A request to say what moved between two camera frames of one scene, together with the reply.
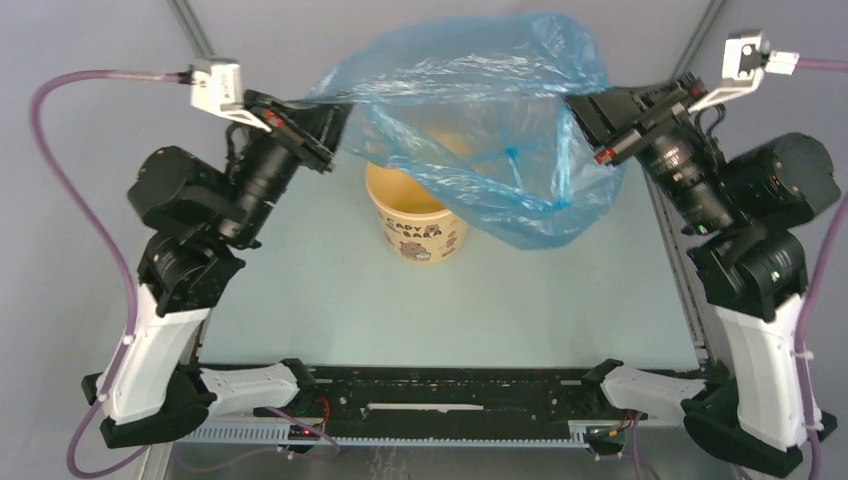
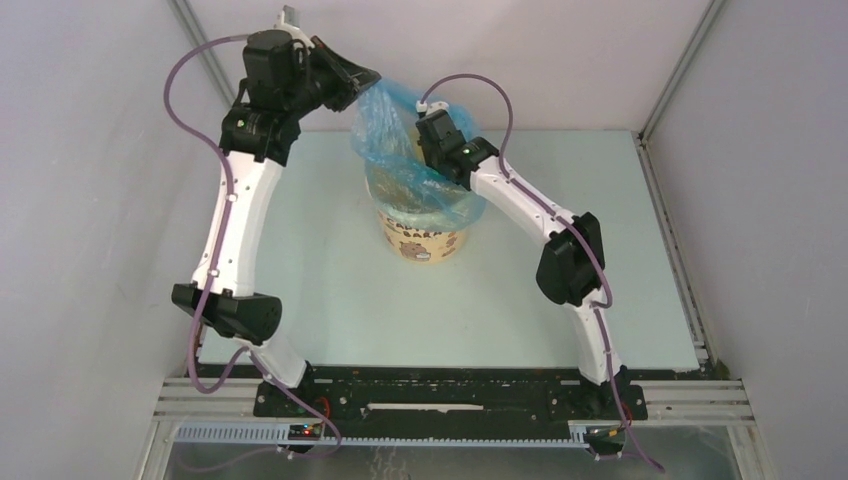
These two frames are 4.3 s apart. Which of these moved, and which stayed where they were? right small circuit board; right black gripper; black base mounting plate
Moved: right black gripper
Stayed: black base mounting plate; right small circuit board
